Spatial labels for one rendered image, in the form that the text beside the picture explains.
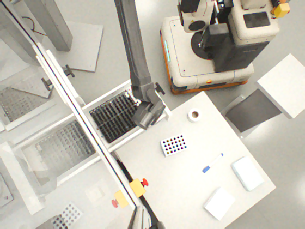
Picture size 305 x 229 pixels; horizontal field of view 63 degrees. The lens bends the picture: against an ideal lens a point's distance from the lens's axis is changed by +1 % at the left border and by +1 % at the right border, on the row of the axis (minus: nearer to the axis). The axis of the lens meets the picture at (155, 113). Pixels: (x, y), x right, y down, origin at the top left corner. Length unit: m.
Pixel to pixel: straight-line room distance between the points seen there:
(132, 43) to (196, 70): 1.20
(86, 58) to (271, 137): 1.73
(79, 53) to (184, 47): 0.93
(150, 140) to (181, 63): 0.87
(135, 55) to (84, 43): 1.57
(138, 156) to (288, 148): 1.46
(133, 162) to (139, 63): 0.60
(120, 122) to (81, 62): 1.18
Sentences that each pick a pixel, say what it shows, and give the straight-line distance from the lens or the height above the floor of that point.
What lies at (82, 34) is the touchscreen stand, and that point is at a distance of 2.44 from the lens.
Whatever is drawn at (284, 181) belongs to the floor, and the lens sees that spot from 2.34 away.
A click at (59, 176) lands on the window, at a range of 0.33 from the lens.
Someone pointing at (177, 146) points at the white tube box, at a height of 0.76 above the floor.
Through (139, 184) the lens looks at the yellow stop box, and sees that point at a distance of 1.14.
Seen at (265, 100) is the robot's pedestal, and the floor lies 0.62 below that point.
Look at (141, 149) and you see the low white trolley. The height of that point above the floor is 0.76.
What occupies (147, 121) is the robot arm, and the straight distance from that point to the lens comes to 0.90.
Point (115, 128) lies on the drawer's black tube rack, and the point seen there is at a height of 0.87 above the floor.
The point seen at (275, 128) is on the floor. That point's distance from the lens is 2.37.
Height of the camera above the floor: 2.05
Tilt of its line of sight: 75 degrees down
